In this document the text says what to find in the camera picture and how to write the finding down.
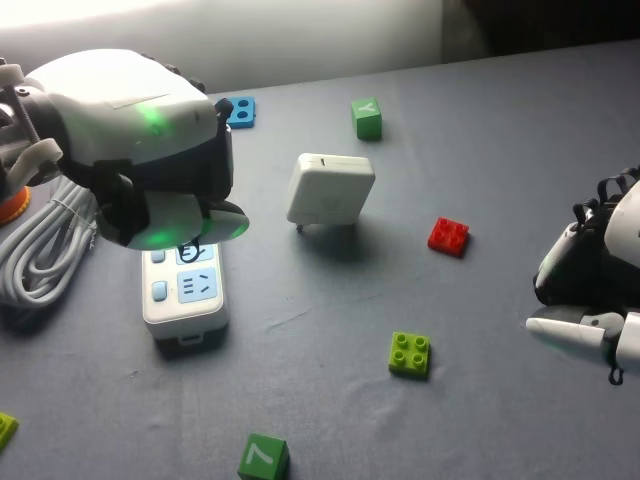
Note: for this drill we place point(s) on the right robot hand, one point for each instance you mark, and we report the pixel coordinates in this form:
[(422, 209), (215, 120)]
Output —
[(585, 270)]

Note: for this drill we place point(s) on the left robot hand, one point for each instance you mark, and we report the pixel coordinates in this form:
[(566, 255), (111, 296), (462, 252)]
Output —
[(125, 110)]

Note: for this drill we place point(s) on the white power strip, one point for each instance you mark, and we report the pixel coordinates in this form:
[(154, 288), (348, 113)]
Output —
[(200, 310)]

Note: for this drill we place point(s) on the white power adapter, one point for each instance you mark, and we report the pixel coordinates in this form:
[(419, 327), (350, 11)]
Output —
[(330, 190)]

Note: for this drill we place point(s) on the blue four-hole block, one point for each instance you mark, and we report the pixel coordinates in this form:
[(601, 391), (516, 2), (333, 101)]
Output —
[(242, 117)]

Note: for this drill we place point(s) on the red building brick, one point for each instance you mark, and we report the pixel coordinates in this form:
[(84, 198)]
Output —
[(448, 237)]

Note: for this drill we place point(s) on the orange round toy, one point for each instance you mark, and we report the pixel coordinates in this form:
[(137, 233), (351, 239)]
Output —
[(15, 207)]

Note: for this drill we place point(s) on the grey tablecloth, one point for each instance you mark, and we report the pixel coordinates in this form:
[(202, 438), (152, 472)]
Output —
[(500, 150)]

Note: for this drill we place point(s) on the lime green building brick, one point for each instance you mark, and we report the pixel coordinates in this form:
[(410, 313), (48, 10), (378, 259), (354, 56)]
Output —
[(6, 430), (409, 357)]

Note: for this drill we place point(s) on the green cube letter Y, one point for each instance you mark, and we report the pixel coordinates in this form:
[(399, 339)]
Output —
[(367, 125)]

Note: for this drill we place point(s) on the green cube number 7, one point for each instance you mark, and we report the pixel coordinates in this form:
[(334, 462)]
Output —
[(262, 457)]

